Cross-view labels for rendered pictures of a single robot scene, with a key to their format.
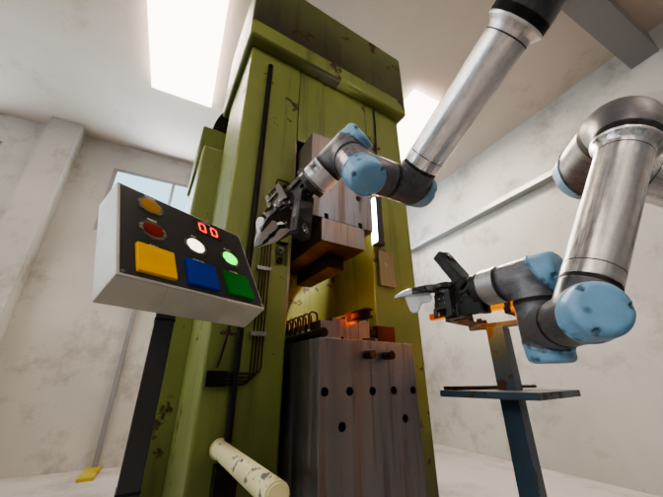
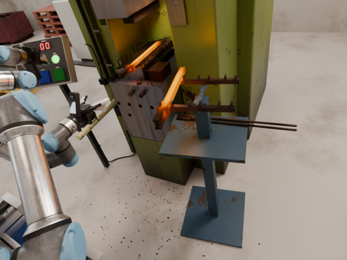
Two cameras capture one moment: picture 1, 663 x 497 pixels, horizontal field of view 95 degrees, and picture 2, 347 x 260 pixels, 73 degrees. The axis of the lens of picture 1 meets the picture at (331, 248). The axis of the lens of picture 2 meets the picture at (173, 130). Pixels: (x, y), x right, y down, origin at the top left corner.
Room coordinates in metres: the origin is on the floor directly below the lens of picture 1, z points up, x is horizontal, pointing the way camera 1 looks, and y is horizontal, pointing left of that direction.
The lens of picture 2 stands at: (0.65, -1.33, 1.55)
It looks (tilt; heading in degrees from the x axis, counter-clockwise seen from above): 40 degrees down; 64
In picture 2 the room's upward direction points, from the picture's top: 13 degrees counter-clockwise
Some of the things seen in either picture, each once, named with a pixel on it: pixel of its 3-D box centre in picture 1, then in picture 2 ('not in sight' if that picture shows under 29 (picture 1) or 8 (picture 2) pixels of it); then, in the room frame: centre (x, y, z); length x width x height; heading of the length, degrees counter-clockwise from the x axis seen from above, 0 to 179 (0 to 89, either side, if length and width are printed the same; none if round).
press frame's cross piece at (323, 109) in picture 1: (315, 145); not in sight; (1.40, 0.10, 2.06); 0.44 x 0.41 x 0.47; 31
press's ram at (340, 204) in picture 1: (327, 206); not in sight; (1.27, 0.02, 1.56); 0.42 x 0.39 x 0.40; 31
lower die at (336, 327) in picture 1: (317, 335); (146, 58); (1.24, 0.06, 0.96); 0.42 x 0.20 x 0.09; 31
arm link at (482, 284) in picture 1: (492, 286); (68, 126); (0.62, -0.34, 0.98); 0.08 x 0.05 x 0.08; 121
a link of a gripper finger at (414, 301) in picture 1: (412, 301); (84, 103); (0.74, -0.20, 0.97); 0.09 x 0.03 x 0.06; 67
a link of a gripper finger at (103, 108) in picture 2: not in sight; (102, 106); (0.80, -0.30, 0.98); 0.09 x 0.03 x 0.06; 175
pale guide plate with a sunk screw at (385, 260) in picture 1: (386, 268); (176, 6); (1.34, -0.25, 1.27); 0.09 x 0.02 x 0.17; 121
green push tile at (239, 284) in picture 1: (237, 286); (59, 75); (0.72, 0.23, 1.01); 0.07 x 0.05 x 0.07; 146
